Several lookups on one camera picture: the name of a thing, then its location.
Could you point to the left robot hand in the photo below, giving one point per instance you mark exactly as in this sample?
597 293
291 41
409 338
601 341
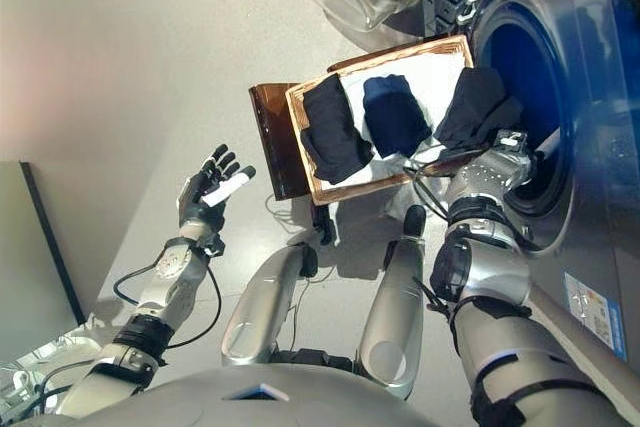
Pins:
197 197

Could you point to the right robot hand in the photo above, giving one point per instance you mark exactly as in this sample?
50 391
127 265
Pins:
540 162

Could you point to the dark charcoal garment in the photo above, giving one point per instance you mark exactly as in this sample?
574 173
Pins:
475 107

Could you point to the navy blue garment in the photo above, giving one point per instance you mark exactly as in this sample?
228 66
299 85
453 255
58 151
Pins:
395 117

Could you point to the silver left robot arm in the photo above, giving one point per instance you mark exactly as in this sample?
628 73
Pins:
175 277

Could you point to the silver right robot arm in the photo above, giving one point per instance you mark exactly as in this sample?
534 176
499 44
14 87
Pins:
500 287

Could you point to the grey front-loading washing machine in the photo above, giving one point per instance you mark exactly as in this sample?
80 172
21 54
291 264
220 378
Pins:
595 122

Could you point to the amber acrylic stool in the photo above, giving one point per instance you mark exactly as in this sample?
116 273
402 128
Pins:
277 147

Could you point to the silver left robot leg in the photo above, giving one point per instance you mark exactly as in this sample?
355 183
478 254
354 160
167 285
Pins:
265 302

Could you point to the silver robot leg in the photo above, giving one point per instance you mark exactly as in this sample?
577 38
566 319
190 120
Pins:
265 302
395 307

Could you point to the black left robot foot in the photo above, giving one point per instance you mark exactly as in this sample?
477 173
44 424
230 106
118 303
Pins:
324 224

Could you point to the black robot foot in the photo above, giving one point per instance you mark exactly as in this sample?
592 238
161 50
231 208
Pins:
415 222
324 224

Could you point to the black right robot foot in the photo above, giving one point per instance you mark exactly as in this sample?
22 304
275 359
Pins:
415 222

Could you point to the white basket liner cloth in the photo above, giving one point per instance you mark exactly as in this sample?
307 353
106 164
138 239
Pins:
430 72

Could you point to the black folded garment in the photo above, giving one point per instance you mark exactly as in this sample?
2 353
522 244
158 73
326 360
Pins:
332 137

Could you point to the woven wicker basket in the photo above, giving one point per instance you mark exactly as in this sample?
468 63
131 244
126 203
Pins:
360 189

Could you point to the blue energy label sticker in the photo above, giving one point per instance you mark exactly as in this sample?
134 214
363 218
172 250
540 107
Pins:
597 317

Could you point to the silver right robot leg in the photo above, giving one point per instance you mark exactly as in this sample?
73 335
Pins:
395 307

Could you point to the grey robot torso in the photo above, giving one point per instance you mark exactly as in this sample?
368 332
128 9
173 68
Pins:
250 402

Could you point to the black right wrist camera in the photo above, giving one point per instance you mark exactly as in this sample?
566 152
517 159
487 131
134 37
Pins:
512 139

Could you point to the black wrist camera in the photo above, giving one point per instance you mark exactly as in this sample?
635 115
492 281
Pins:
213 244
512 139

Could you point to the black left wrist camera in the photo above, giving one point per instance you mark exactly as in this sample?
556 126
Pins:
213 244

